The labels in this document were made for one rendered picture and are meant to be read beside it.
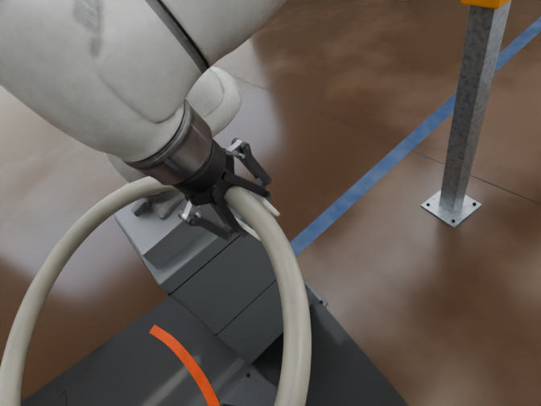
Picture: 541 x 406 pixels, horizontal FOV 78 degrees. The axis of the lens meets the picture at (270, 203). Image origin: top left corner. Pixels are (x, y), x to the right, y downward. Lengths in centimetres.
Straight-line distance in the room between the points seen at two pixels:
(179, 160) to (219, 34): 13
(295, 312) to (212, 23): 28
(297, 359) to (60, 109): 30
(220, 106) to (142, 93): 64
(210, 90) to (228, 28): 61
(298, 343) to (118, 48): 31
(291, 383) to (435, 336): 128
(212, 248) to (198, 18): 78
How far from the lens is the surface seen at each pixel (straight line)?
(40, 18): 28
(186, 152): 35
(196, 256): 98
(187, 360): 178
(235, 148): 45
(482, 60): 138
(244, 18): 31
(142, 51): 28
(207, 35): 30
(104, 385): 200
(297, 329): 37
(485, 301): 172
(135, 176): 94
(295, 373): 37
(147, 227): 101
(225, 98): 93
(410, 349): 159
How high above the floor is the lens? 152
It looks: 47 degrees down
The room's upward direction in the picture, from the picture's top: 23 degrees counter-clockwise
